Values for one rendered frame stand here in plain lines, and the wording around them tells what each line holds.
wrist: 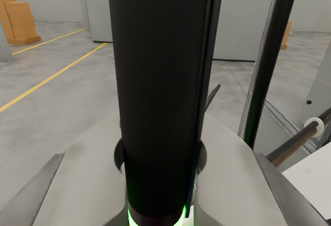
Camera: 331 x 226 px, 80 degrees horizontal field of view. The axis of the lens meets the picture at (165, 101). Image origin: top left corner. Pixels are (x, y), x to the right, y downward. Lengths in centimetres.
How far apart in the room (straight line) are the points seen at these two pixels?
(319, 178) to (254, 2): 541
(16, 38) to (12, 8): 90
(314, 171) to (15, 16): 822
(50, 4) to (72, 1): 133
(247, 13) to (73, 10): 1029
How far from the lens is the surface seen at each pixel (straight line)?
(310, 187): 56
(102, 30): 766
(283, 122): 129
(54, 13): 1426
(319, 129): 39
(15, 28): 838
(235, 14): 570
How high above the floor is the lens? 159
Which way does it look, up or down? 28 degrees down
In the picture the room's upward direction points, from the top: 2 degrees clockwise
